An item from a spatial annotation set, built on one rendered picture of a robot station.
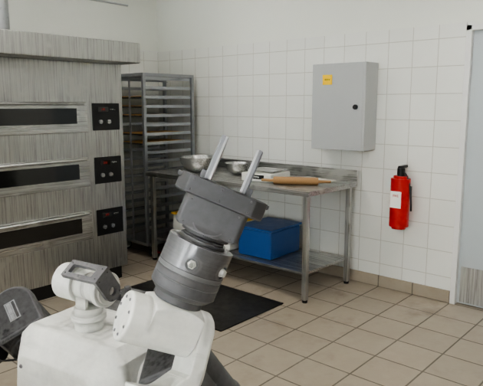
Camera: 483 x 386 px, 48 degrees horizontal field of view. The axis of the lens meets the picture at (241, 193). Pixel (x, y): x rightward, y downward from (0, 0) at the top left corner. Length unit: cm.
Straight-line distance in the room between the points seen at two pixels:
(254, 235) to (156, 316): 395
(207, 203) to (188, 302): 13
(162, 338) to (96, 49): 380
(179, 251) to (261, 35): 471
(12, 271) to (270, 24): 307
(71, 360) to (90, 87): 374
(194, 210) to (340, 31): 421
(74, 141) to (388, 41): 260
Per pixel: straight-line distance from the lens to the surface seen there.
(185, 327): 72
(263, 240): 459
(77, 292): 102
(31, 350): 107
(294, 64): 506
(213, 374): 93
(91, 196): 465
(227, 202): 68
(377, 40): 465
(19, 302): 120
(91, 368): 97
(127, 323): 70
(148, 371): 93
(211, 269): 69
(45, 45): 418
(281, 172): 465
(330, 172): 477
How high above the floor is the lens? 152
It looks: 9 degrees down
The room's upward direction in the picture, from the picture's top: straight up
